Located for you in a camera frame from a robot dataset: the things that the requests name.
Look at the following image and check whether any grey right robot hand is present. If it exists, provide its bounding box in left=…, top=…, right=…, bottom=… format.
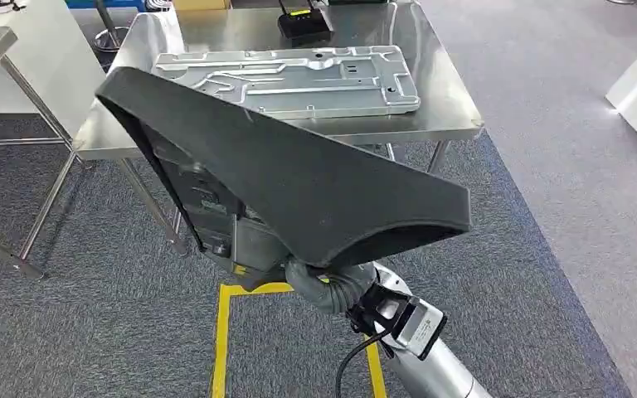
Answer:
left=202, top=214, right=379, bottom=318

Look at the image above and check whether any dark grey triangular trim panel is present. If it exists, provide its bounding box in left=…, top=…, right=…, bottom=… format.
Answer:
left=94, top=66, right=473, bottom=291

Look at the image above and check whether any yellow floor tape outline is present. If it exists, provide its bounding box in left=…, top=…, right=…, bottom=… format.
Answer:
left=210, top=281, right=389, bottom=398

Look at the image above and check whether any stamped silver metal tray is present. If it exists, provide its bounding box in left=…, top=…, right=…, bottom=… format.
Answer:
left=152, top=45, right=422, bottom=121

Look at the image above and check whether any stainless steel work table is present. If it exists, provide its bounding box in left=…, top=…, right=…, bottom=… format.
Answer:
left=71, top=0, right=485, bottom=257

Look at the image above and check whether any black device with antennas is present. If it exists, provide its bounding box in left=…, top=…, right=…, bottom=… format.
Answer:
left=276, top=0, right=334, bottom=46

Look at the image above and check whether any yellow cardboard box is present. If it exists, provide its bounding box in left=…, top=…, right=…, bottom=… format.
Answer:
left=173, top=0, right=232, bottom=12

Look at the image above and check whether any black stool pole and base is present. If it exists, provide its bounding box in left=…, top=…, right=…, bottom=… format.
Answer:
left=91, top=0, right=131, bottom=55

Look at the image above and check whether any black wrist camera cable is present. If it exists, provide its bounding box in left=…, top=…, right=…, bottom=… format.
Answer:
left=333, top=328, right=392, bottom=398

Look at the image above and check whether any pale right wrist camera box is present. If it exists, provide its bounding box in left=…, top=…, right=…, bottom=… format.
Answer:
left=347, top=283, right=450, bottom=362

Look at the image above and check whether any white cabinet with cable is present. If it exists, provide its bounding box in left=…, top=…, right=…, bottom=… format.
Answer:
left=0, top=0, right=107, bottom=138

